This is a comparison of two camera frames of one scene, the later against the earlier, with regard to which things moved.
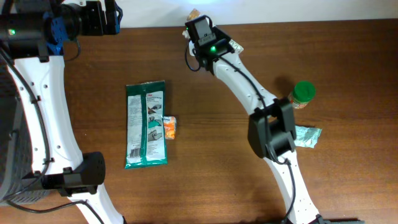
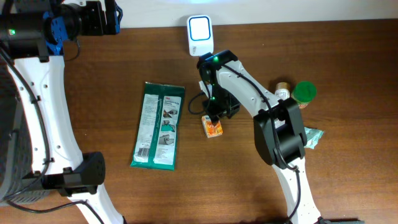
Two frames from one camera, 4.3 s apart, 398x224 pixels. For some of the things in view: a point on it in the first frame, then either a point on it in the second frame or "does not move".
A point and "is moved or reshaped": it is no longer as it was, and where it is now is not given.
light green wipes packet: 306,137 does not move
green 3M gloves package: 145,110 is moved or reshaped
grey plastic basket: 15,160 does not move
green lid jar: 303,93 does not move
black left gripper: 99,27 does not move
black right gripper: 221,33 -> 214,108
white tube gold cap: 204,32 -> 283,90
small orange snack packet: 170,127 -> 211,130
